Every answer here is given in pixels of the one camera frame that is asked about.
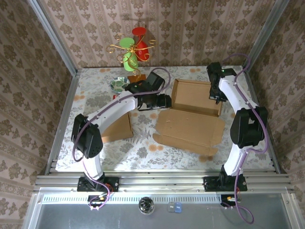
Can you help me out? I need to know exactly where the gold wire stand wooden base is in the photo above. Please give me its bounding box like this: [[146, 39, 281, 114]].
[[106, 33, 157, 83]]

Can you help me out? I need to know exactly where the aluminium frame post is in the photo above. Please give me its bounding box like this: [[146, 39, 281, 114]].
[[243, 0, 294, 70], [26, 0, 79, 76]]

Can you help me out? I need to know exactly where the floral table cover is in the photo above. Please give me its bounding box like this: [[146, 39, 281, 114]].
[[55, 65, 280, 172]]

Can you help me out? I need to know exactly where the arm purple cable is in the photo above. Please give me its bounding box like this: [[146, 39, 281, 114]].
[[72, 67, 171, 211], [225, 53, 269, 225]]

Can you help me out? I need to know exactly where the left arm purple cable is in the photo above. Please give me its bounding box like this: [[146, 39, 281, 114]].
[[72, 67, 171, 211]]

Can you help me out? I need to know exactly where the slotted cable duct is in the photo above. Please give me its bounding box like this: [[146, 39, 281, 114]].
[[41, 193, 222, 204]]

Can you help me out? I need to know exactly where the aluminium front rail beam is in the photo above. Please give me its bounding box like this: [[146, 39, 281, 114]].
[[33, 170, 296, 193]]

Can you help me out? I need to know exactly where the power connector with wires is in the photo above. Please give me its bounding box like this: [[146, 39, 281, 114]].
[[220, 194, 242, 210], [87, 194, 108, 211]]

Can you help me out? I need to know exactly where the red plastic wine glass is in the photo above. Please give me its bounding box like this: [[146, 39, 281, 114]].
[[132, 27, 150, 60]]

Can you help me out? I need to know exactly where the grey metal sheet panel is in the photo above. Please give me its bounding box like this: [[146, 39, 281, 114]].
[[23, 188, 301, 229]]

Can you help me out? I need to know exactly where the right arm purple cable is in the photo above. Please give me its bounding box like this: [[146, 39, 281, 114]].
[[225, 53, 269, 225]]

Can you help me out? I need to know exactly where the shiny metal cup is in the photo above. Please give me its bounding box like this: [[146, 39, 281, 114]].
[[138, 197, 155, 215]]

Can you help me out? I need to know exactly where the brown cardboard box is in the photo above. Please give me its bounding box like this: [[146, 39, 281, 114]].
[[152, 78, 226, 157], [101, 112, 134, 144]]

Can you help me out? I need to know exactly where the leaf pattern bowl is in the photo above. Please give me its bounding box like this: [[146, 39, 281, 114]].
[[110, 76, 131, 93]]

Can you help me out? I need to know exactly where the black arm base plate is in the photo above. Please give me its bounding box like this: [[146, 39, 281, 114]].
[[203, 176, 248, 192], [77, 177, 120, 193]]

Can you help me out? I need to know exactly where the aluminium side rail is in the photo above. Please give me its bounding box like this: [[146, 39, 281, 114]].
[[45, 69, 81, 176], [242, 65, 282, 175]]

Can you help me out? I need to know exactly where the green plastic wine glass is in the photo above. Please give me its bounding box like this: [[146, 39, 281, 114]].
[[118, 38, 139, 72]]

